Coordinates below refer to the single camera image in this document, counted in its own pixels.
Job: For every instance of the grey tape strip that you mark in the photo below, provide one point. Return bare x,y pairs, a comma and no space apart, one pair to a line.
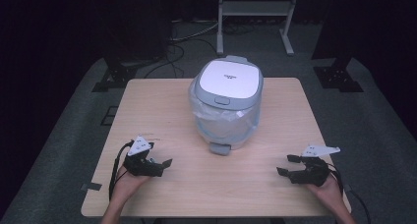
91,186

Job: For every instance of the black stand base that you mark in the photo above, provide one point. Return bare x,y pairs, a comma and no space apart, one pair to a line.
113,78
337,78

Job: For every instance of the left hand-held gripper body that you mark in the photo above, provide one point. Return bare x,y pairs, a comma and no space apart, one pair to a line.
139,166

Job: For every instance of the dark floor outlet box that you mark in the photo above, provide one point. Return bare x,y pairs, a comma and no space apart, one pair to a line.
109,116

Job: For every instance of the person's left hand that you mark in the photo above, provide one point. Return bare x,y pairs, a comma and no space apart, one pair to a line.
126,184

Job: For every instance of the grey white pedal trash can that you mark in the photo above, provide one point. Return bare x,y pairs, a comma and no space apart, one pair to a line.
229,78

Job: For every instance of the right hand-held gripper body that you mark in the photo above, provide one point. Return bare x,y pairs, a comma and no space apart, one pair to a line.
313,175

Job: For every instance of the person's right hand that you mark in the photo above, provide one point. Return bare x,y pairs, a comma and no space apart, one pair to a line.
329,193

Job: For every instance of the translucent plastic trash bag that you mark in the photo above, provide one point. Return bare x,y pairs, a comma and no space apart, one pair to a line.
209,117

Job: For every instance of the white metal stand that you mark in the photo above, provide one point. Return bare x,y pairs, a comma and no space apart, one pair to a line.
255,8

